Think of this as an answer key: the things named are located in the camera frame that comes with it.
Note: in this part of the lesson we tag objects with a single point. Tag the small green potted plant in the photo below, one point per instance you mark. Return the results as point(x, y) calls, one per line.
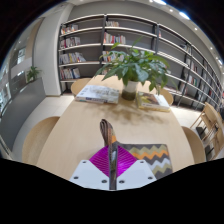
point(33, 72)

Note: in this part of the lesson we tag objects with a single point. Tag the yellow-edged flat book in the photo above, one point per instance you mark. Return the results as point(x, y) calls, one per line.
point(151, 101)

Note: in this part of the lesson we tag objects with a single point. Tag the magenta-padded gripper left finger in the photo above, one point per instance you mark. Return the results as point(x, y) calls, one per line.
point(88, 171)

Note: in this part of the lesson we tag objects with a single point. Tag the slatted wooden chair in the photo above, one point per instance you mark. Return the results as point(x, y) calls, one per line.
point(210, 118)

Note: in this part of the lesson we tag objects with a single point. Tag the white flat book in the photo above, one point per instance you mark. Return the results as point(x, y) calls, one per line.
point(98, 94)

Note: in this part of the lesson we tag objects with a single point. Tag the ceiling lights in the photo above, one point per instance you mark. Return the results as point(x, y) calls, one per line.
point(184, 15)

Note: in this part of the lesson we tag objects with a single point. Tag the green potted plant white pot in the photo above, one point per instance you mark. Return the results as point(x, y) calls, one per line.
point(136, 66)

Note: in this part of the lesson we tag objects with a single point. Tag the grey bookshelf unit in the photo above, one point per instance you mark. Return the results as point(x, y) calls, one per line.
point(86, 33)

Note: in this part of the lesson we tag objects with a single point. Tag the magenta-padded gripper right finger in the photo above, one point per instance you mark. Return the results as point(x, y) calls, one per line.
point(136, 171)

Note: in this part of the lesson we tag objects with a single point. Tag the grey zigzag striped towel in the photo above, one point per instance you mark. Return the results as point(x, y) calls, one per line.
point(156, 158)

